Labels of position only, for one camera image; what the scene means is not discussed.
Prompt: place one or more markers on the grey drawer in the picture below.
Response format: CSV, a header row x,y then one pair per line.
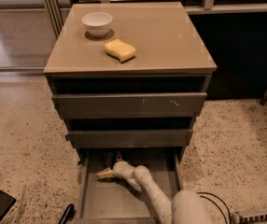
x,y
130,138
123,106

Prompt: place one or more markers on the open bottom drawer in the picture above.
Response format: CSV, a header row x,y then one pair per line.
x,y
114,201

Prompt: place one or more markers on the grey middle drawer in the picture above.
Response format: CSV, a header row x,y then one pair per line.
x,y
130,138

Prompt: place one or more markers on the grey drawer cabinet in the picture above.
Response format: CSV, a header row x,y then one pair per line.
x,y
129,81

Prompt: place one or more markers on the grey top drawer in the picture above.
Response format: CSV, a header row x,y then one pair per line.
x,y
123,106

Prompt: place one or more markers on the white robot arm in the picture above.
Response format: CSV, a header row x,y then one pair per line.
x,y
186,207

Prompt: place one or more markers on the white ceramic bowl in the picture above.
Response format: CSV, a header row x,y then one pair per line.
x,y
97,24

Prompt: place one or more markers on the grey power strip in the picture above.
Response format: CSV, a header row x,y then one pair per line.
x,y
249,216

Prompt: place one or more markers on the yellow sponge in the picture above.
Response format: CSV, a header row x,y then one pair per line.
x,y
120,50

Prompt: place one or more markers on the clear plastic water bottle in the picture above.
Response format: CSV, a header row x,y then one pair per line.
x,y
109,159

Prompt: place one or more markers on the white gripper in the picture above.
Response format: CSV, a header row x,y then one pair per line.
x,y
119,168

